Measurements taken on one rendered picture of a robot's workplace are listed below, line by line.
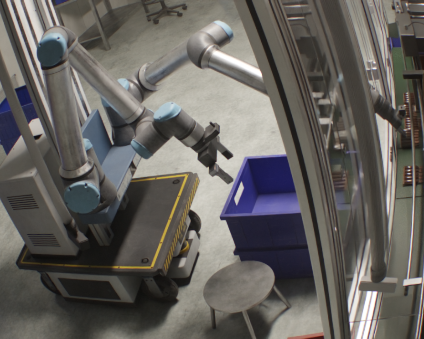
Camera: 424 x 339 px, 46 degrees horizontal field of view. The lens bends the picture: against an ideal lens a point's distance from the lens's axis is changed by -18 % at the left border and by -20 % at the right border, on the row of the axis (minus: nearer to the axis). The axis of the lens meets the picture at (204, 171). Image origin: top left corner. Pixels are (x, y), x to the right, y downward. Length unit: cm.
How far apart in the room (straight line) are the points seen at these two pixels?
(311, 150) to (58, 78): 132
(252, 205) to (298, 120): 203
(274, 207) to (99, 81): 107
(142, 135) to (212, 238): 107
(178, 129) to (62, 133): 43
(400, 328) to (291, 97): 88
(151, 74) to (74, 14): 429
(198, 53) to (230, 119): 181
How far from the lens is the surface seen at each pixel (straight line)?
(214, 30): 227
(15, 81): 581
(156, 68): 260
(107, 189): 238
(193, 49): 218
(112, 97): 215
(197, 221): 301
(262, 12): 67
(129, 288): 271
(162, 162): 376
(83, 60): 209
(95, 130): 265
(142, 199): 293
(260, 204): 278
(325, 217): 83
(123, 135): 271
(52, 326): 300
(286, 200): 275
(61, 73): 195
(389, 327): 146
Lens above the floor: 191
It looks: 33 degrees down
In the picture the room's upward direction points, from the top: 21 degrees counter-clockwise
